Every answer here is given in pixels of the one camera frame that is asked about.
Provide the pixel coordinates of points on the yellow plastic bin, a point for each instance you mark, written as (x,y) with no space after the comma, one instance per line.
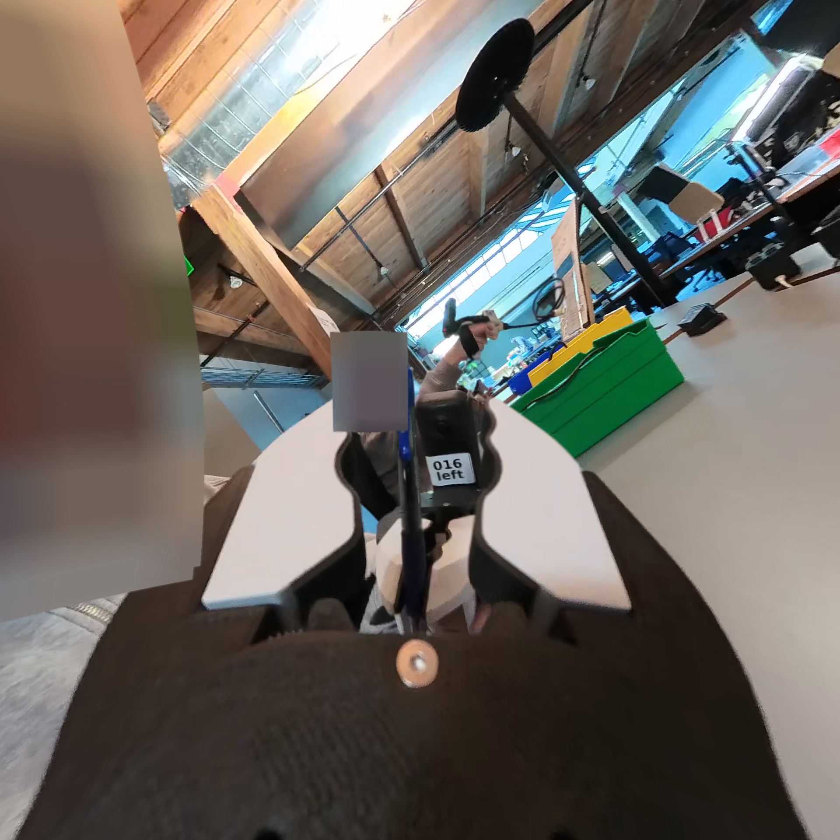
(577,348)

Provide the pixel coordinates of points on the white paper notice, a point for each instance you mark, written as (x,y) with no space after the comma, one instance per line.
(327,319)

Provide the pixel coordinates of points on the light grey desk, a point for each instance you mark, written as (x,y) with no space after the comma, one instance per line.
(722,492)

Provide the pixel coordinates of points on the small black device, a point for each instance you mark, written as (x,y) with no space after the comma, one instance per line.
(702,320)

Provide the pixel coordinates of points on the person's grey sweatshirt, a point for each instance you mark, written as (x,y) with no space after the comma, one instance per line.
(39,709)

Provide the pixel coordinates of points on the black docking block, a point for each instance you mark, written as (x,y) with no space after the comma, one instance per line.
(773,266)

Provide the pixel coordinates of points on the red storage box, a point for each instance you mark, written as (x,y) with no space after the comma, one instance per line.
(718,226)

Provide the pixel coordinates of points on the metal air duct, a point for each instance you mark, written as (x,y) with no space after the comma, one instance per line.
(249,138)

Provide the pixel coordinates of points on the green plastic bin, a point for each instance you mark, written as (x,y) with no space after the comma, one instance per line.
(604,400)

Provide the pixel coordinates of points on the beige-backed chair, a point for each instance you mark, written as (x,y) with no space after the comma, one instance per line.
(695,197)

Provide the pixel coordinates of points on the blue ballpoint pen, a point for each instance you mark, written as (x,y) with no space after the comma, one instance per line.
(413,564)

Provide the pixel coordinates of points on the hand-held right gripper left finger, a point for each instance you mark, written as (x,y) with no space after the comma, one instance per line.
(289,525)

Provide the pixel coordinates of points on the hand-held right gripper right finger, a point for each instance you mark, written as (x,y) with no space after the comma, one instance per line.
(551,525)

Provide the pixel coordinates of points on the blue plastic bin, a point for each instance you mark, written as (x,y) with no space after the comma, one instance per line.
(525,380)

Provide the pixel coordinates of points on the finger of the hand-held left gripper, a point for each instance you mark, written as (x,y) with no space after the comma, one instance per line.
(453,564)
(390,558)

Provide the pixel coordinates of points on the black pole stand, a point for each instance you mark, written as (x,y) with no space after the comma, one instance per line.
(492,79)

